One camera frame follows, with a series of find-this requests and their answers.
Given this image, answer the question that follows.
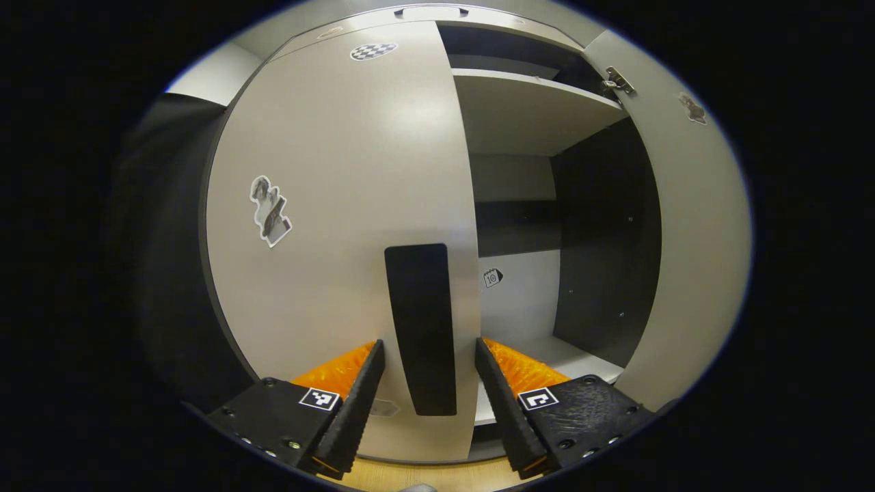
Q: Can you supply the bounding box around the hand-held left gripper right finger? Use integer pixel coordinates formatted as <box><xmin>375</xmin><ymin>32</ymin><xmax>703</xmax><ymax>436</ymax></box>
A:
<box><xmin>474</xmin><ymin>337</ymin><xmax>660</xmax><ymax>479</ymax></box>

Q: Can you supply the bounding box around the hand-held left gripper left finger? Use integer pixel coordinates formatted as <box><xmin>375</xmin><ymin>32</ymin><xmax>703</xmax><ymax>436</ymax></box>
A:
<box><xmin>205</xmin><ymin>340</ymin><xmax>386</xmax><ymax>479</ymax></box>

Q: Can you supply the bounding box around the black door handle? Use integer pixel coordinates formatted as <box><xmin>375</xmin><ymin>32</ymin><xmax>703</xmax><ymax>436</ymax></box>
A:
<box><xmin>384</xmin><ymin>243</ymin><xmax>457</xmax><ymax>416</ymax></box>

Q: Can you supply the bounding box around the beige double-door shoe cabinet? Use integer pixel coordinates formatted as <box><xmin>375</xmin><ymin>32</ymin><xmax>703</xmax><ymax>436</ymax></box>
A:
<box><xmin>198</xmin><ymin>3</ymin><xmax>753</xmax><ymax>465</ymax></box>

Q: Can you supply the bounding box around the beige shoe cabinet door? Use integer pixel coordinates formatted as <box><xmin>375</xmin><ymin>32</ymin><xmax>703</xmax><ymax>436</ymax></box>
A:
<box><xmin>204</xmin><ymin>20</ymin><xmax>483</xmax><ymax>462</ymax></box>
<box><xmin>584</xmin><ymin>29</ymin><xmax>753</xmax><ymax>414</ymax></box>

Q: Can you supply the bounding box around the metal door hinge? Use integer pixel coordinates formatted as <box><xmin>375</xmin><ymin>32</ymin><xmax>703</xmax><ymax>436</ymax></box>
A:
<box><xmin>602</xmin><ymin>66</ymin><xmax>636</xmax><ymax>96</ymax></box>

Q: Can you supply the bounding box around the black backdrop cloth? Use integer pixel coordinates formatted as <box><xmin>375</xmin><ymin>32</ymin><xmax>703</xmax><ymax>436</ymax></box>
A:
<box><xmin>116</xmin><ymin>92</ymin><xmax>240</xmax><ymax>411</ymax></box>

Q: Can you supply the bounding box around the black drawer handle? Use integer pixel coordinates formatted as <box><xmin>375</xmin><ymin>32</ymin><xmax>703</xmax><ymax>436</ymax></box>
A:
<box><xmin>393</xmin><ymin>5</ymin><xmax>470</xmax><ymax>20</ymax></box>

